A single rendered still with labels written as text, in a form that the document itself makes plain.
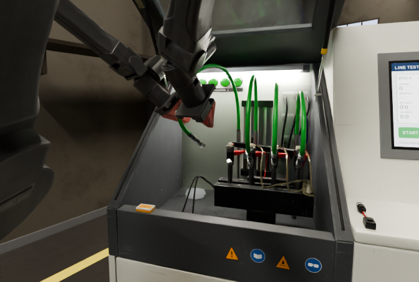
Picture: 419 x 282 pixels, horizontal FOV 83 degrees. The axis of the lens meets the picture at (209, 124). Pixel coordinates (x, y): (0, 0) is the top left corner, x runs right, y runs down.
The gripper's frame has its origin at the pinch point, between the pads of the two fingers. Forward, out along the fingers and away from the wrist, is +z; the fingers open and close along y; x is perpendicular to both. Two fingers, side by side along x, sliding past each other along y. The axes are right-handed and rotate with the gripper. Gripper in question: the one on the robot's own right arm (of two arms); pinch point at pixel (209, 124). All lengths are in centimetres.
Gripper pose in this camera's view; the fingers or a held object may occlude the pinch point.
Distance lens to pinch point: 60.4
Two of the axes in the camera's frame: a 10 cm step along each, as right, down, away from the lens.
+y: 3.7, -7.6, 5.3
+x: -8.5, -0.6, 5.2
